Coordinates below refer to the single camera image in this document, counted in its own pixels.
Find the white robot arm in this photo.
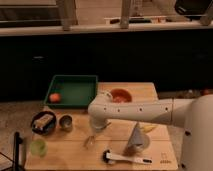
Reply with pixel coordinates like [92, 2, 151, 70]
[88, 92, 213, 171]

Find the green plastic tray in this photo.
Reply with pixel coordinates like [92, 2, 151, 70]
[44, 75, 98, 109]

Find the orange fruit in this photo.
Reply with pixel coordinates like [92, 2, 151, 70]
[49, 93, 61, 103]

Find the small metal cup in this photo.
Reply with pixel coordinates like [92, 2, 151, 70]
[59, 115, 72, 132]

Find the grey cone funnel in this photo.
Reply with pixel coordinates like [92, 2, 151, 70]
[123, 123, 150, 156]

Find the dark bowl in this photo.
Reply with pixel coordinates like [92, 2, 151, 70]
[31, 111, 57, 135]

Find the white black dish brush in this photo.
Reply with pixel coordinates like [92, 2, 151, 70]
[102, 150, 152, 165]

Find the beige sponge block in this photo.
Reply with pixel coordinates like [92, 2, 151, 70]
[34, 114, 53, 130]

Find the light green plastic cup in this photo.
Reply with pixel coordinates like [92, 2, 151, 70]
[30, 139, 47, 157]

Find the black stand with cable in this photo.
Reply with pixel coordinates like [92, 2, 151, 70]
[0, 132, 25, 171]

